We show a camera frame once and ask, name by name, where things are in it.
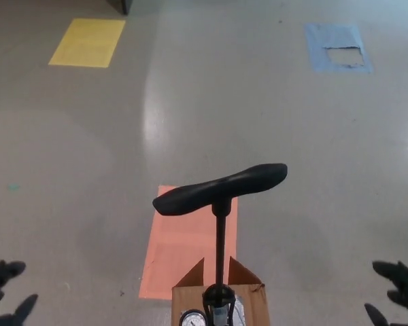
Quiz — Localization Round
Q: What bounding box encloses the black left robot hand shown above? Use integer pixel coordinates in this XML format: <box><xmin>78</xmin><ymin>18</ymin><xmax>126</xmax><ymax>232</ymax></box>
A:
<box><xmin>0</xmin><ymin>259</ymin><xmax>39</xmax><ymax>326</ymax></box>

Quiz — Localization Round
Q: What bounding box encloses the black floor air pump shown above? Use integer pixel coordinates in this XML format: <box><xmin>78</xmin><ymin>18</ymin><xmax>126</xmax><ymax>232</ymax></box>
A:
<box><xmin>152</xmin><ymin>163</ymin><xmax>288</xmax><ymax>326</ymax></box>

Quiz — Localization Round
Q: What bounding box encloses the brown cardboard box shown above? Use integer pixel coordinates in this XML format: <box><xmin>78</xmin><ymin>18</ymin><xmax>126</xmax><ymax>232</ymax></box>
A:
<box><xmin>171</xmin><ymin>256</ymin><xmax>271</xmax><ymax>326</ymax></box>

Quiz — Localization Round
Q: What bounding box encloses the orange floor patch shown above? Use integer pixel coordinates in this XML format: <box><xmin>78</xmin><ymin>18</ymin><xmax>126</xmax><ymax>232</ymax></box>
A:
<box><xmin>138</xmin><ymin>185</ymin><xmax>239</xmax><ymax>300</ymax></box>

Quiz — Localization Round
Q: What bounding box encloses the yellow floor patch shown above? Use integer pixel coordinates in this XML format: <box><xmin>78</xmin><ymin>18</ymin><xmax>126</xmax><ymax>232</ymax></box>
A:
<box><xmin>48</xmin><ymin>18</ymin><xmax>126</xmax><ymax>68</ymax></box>

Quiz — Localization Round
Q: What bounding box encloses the torn blue floor patch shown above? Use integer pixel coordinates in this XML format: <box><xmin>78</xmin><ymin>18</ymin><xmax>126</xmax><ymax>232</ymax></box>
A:
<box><xmin>304</xmin><ymin>22</ymin><xmax>374</xmax><ymax>74</ymax></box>

